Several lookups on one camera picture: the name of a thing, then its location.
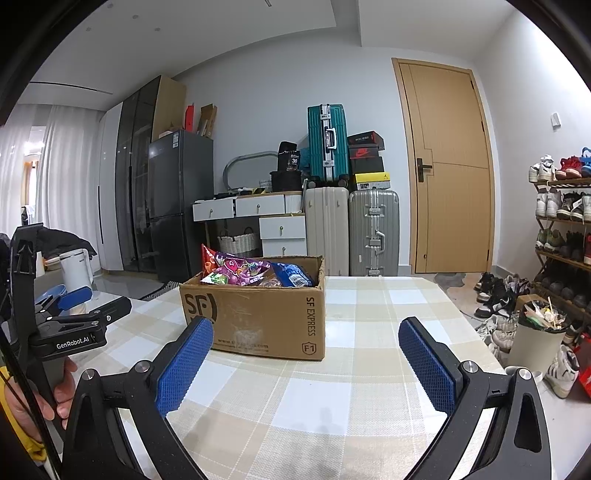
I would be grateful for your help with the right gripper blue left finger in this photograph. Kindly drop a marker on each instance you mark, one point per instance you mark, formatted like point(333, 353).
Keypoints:
point(96, 444)

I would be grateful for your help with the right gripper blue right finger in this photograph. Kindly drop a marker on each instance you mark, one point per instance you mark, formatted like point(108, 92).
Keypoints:
point(515, 445)

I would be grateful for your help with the red cone snack bag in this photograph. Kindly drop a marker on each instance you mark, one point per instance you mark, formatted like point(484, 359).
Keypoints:
point(208, 260)

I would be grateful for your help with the teal suitcase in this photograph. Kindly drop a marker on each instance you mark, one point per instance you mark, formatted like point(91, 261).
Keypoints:
point(328, 143)

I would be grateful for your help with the woven laundry basket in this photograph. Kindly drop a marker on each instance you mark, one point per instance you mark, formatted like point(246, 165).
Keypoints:
point(241, 244)

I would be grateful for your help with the dark glass cabinet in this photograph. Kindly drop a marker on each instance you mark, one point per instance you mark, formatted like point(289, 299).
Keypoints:
point(155, 108)

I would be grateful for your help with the white drawer desk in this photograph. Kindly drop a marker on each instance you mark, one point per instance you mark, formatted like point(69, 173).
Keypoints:
point(280, 216)

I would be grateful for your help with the blue cookie packet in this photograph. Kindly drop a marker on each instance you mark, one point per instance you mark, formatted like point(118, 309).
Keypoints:
point(291, 275)

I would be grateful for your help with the purple candy bag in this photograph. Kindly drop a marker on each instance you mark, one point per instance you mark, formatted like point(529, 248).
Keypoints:
point(231, 270)

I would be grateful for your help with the silver suitcase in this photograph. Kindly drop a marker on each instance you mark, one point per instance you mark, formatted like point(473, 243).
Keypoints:
point(374, 233)

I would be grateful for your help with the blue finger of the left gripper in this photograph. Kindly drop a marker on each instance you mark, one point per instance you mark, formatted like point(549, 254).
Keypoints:
point(97, 319)
point(57, 300)

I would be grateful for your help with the black refrigerator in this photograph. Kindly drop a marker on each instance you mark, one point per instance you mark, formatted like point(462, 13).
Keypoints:
point(180, 172)

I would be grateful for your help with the wooden shoe rack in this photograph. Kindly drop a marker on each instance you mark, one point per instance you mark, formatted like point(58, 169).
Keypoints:
point(563, 242)

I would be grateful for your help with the white trash bin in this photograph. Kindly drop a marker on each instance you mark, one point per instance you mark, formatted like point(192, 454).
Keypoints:
point(541, 328)

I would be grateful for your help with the white side table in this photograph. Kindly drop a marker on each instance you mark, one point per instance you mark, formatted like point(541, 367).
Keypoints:
point(96, 300)

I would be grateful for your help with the SF cardboard box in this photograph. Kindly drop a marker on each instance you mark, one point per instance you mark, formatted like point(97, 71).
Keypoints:
point(271, 322)

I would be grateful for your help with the stacked shoe boxes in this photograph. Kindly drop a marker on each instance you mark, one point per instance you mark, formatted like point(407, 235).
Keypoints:
point(366, 162)

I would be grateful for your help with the wooden door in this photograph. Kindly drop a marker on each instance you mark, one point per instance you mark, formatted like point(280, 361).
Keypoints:
point(452, 192)

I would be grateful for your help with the white kettle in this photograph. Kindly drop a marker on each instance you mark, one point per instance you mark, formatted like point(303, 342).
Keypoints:
point(76, 269)

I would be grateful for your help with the beige suitcase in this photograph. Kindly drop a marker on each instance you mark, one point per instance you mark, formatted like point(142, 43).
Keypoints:
point(326, 212)

